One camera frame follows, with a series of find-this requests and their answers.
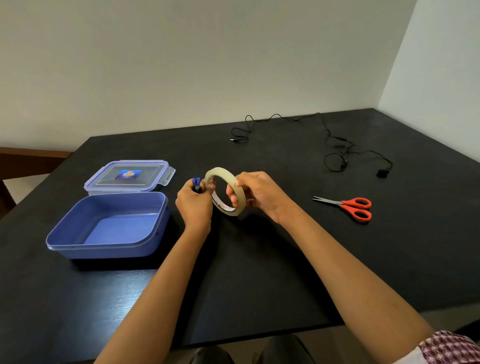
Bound clear container lid blue clips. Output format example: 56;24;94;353
83;160;176;197

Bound black earphone cable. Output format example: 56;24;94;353
229;112;394;179

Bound beige adhesive tape roll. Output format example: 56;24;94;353
204;167;247;217

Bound blue plastic container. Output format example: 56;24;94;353
46;191;170;260

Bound person's left hand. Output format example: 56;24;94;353
175;178;217;235

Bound brown wooden furniture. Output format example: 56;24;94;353
0;146;73;220

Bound person's dark trousers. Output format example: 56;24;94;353
188;334;316;364

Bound person's left forearm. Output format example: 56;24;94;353
94;227;213;364

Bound person's right forearm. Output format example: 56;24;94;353
278;207;437;364

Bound maroon patterned sleeve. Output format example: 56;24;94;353
393;330;480;364

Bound red handled scissors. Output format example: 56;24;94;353
312;195;373;223

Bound person's right hand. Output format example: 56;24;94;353
226;171;298;226

